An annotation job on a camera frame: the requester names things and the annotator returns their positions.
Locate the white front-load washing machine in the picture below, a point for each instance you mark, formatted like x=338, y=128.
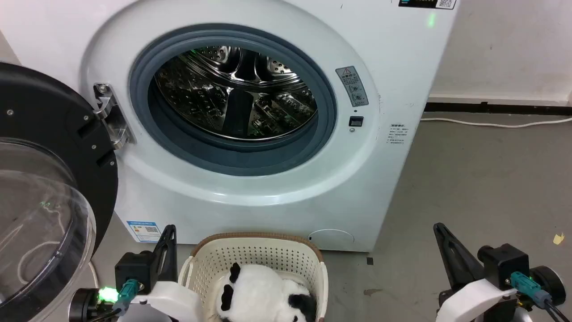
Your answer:
x=393, y=67

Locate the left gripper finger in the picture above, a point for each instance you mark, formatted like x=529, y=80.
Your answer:
x=172, y=255
x=161, y=257

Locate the grey rubber door gasket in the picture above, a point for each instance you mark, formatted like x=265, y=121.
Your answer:
x=178, y=147

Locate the black right gripper round motor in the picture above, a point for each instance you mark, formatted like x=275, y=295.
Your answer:
x=550, y=281

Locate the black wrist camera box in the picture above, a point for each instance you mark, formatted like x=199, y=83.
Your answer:
x=134, y=270
x=507, y=264

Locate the black QR code sticker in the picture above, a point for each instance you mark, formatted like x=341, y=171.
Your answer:
x=426, y=3

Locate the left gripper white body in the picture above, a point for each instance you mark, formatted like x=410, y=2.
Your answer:
x=174, y=299

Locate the clear domed door glass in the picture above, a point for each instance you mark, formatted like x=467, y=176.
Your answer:
x=35, y=223

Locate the chrome door hinge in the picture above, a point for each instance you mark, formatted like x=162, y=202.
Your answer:
x=110, y=114

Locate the stainless steel drum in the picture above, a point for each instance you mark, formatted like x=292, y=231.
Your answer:
x=268, y=107

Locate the black door latch socket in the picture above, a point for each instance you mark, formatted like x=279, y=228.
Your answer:
x=356, y=121

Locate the grey warning sticker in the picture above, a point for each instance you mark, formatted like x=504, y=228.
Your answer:
x=353, y=86

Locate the blue energy label sticker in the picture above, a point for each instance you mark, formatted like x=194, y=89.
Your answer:
x=145, y=231

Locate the black left gripper round motor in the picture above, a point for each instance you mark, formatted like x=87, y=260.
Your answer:
x=82, y=306

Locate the panda plush toy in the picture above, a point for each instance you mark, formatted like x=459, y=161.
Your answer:
x=263, y=290

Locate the cream perforated laundry basket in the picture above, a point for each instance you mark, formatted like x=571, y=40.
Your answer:
x=250, y=252

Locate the black gripper round motor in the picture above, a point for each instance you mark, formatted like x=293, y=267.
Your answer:
x=550, y=281
x=82, y=306

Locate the black skirting strip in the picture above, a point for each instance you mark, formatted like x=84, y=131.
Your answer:
x=496, y=108

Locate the round filter cover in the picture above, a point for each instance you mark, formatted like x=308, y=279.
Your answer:
x=331, y=239

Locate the black washer door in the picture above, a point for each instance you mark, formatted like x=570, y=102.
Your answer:
x=49, y=116

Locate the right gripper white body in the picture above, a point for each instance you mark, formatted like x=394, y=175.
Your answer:
x=478, y=299

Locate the yellow paper scrap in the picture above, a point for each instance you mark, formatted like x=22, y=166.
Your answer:
x=558, y=239

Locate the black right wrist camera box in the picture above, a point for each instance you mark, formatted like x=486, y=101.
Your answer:
x=507, y=264

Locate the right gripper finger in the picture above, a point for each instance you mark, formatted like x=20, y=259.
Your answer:
x=467, y=264
x=449, y=259

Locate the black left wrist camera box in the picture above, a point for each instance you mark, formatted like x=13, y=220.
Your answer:
x=134, y=270

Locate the small text sticker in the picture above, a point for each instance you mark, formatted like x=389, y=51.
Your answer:
x=397, y=134

